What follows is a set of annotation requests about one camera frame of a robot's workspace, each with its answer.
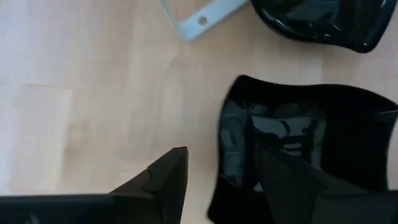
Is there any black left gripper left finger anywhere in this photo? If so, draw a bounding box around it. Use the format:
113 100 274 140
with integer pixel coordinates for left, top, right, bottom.
0 146 189 224

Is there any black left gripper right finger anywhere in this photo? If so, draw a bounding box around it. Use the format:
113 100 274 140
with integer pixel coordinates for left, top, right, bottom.
256 146 398 224

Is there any black wavy square mini plate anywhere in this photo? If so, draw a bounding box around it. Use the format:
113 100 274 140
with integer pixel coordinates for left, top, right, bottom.
206 74 398 224
250 0 398 54

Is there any white perforated metal shelf rack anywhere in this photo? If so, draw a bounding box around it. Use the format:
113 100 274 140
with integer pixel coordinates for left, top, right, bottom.
160 0 249 42

